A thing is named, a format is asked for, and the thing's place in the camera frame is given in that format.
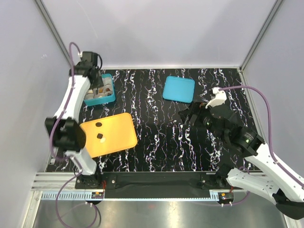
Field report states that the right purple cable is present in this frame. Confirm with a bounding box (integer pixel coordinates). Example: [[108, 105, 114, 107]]
[[215, 85, 304, 186]]

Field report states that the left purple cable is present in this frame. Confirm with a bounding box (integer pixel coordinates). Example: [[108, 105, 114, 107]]
[[48, 42, 84, 162]]

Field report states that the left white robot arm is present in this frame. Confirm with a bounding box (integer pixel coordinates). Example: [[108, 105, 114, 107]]
[[45, 51, 103, 188]]

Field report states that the yellow plastic tray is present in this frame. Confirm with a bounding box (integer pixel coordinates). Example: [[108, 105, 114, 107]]
[[80, 113, 138, 158]]

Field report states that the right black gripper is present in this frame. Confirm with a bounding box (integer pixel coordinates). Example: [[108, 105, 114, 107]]
[[178, 99, 226, 142]]

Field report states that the teal chocolate box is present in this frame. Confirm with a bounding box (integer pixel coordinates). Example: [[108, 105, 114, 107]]
[[84, 74, 116, 106]]

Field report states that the dark oval chocolate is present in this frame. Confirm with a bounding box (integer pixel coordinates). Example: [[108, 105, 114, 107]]
[[95, 122, 102, 127]]

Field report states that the aluminium frame rail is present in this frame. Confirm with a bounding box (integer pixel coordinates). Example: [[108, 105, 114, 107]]
[[33, 0, 72, 68]]

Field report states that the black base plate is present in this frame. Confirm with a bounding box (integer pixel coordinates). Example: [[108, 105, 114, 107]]
[[75, 171, 231, 200]]

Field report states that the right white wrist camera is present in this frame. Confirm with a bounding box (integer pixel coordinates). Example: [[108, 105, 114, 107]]
[[205, 87, 227, 109]]

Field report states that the purple cable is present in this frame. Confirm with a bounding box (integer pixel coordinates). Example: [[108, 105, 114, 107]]
[[215, 85, 304, 186], [48, 42, 84, 162]]

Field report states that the teal box lid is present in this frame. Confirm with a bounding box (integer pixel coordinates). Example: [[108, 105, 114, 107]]
[[162, 76, 195, 104]]

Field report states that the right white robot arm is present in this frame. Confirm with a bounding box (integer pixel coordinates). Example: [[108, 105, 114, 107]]
[[179, 102, 304, 220]]

